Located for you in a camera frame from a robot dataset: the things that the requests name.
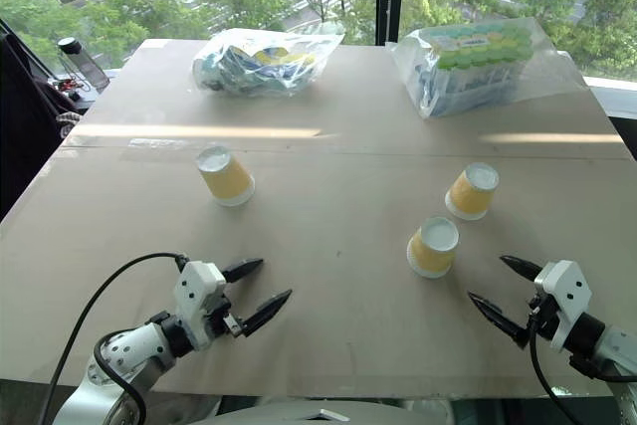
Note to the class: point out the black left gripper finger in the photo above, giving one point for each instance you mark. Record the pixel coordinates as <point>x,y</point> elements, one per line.
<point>266,310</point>
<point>243,268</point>

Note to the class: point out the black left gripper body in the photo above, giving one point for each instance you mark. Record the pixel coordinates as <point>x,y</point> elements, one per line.
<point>223,318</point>

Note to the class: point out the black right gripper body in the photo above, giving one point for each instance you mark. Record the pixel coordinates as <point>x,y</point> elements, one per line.
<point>543,315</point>

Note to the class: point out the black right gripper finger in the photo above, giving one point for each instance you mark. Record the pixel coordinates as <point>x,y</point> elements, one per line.
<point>522,267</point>
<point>500,318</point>

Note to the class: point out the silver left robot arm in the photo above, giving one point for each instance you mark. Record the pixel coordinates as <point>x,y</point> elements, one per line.
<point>133,351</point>

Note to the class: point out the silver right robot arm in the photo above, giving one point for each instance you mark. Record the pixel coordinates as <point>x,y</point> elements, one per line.
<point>614,341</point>

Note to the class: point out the clear bag of green-lidded cups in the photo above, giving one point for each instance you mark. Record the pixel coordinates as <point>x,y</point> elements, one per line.
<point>478,64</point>

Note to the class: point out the yellow white paper cup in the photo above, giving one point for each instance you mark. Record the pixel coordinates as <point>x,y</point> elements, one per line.
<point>226,181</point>
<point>432,248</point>
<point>470,193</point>

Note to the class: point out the silver robot torso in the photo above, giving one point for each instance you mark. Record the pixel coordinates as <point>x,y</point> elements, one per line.
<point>328,412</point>

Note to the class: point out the clear bag of blue packets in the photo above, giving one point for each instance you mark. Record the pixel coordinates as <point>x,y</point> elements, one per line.
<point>264,64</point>

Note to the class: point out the red clutter on side desk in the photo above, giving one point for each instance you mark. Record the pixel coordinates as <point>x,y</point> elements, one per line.
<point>67,86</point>

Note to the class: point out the clear bottle with black lid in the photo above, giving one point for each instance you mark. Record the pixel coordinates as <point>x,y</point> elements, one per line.
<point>82,64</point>

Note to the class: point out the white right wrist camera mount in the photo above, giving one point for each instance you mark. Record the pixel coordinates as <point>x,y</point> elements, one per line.
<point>565,290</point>

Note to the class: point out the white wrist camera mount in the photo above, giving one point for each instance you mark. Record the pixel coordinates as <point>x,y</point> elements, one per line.
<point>195,290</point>
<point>565,290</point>

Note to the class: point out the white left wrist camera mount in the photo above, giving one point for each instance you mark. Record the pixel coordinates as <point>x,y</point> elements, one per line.
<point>195,290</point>

